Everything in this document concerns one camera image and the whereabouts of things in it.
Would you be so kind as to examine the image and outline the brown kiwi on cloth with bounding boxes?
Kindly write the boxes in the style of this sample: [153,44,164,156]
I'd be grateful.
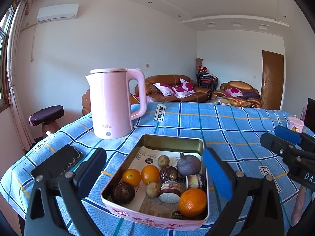
[146,182,161,198]

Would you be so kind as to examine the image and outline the orange fruit near gripper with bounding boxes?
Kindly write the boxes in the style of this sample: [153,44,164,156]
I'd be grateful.
[141,165,160,184]

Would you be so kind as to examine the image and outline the pink electric kettle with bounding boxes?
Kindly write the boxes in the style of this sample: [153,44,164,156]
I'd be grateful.
[86,68,147,139]

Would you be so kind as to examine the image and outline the brown cake slice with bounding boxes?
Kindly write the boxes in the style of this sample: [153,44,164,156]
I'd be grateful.
[185,174,205,190]

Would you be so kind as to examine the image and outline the black smartphone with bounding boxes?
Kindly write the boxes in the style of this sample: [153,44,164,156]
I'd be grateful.
[31,144,83,179]

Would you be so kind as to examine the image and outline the cluttered coffee table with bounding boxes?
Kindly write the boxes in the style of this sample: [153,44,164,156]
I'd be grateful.
[208,98,252,108]

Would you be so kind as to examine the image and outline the window with frame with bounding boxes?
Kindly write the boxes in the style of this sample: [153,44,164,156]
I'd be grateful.
[0,0,18,112]

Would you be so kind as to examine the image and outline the dark passion fruit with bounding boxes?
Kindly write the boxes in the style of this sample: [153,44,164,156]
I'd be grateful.
[160,165,178,183]

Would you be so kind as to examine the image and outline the blue plaid tablecloth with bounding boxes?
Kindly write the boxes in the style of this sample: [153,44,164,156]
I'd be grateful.
[1,102,299,235]

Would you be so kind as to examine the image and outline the small orange kumquat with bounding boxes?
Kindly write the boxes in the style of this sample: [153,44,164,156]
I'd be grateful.
[122,168,142,186]

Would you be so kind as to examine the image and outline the chocolate round pastry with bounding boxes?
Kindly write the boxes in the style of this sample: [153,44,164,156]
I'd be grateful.
[111,183,136,204]

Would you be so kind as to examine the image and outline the small brown kiwi fruit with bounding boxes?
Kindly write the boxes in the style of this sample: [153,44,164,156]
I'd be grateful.
[157,155,170,168]

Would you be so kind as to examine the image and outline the brown leather armchair right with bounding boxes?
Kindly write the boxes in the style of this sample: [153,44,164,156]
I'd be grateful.
[211,80,262,108]

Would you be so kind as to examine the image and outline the stacked chairs in corner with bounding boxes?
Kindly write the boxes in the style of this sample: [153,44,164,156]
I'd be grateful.
[196,65,218,91]

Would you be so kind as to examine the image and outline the floral pillow on armchair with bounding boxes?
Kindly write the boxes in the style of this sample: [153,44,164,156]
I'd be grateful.
[225,87,242,98]

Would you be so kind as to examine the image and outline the purple cushioned round stool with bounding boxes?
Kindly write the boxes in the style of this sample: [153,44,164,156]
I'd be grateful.
[28,105,64,138]

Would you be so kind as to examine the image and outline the brown leather long sofa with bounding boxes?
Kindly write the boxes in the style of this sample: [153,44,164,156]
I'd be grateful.
[145,75,212,102]

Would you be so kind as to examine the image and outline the brown leather chair near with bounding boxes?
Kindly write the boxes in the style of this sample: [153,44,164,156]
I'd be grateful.
[82,89,91,115]

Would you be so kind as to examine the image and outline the paper sheet in tin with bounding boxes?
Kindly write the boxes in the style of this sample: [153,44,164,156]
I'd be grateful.
[120,146,202,220]

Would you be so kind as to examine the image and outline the white magenta floral pillow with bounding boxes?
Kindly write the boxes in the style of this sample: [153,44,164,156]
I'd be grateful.
[153,83,176,96]

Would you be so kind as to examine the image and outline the large orange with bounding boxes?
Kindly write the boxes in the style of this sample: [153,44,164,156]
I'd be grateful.
[178,189,207,217]

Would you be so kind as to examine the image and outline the pink metal tin box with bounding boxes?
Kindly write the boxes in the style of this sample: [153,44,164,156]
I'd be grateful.
[101,134,209,231]

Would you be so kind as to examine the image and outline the dark purple fig fruit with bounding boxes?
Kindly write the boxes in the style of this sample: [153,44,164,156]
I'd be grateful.
[176,152,201,177]

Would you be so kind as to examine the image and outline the white wall air conditioner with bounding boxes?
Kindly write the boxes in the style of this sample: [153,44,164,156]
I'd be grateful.
[37,3,79,23]

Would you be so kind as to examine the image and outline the beige curtain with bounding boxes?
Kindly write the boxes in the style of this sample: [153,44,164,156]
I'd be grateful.
[6,0,35,150]

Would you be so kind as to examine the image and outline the brown wooden door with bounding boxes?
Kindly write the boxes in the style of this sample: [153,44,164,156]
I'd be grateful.
[260,50,284,110]

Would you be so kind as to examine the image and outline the pink cartoon cup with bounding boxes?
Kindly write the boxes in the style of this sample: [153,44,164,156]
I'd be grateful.
[287,116,304,133]

